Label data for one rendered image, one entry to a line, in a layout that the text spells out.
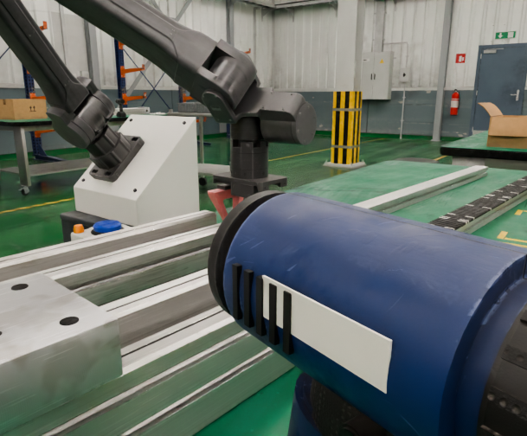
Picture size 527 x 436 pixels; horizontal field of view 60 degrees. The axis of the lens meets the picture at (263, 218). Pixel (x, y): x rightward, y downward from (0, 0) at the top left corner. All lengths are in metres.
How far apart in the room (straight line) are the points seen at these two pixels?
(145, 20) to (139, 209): 0.42
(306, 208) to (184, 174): 0.86
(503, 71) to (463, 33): 1.23
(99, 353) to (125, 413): 0.06
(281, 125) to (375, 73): 11.49
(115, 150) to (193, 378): 0.73
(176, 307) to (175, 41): 0.35
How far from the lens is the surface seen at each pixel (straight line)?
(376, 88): 12.06
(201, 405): 0.38
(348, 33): 7.05
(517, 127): 2.62
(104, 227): 0.70
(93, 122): 0.97
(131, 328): 0.41
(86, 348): 0.29
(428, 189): 1.25
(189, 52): 0.63
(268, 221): 0.16
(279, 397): 0.43
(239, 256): 0.16
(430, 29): 12.03
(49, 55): 0.90
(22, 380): 0.28
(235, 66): 0.63
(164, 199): 0.98
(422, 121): 11.95
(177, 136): 1.01
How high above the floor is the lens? 1.03
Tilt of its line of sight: 15 degrees down
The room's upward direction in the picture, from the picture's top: straight up
